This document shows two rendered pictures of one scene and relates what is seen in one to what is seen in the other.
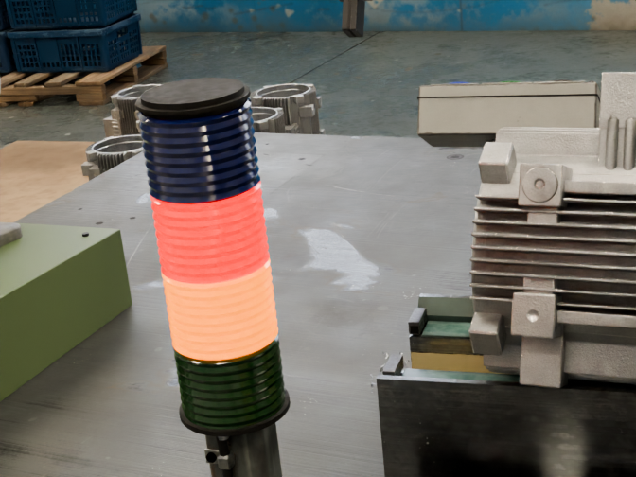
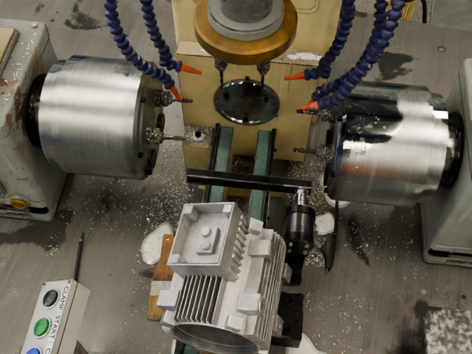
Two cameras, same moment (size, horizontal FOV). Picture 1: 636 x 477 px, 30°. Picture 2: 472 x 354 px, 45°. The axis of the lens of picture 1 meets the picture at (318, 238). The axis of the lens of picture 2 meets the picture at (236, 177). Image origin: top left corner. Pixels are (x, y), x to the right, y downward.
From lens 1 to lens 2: 1.10 m
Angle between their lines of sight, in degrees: 79
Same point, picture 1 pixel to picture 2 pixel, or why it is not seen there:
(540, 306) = (279, 321)
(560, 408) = not seen: hidden behind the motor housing
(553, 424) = not seen: hidden behind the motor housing
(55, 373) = not seen: outside the picture
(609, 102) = (225, 267)
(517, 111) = (71, 325)
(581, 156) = (225, 288)
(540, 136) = (218, 302)
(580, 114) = (83, 293)
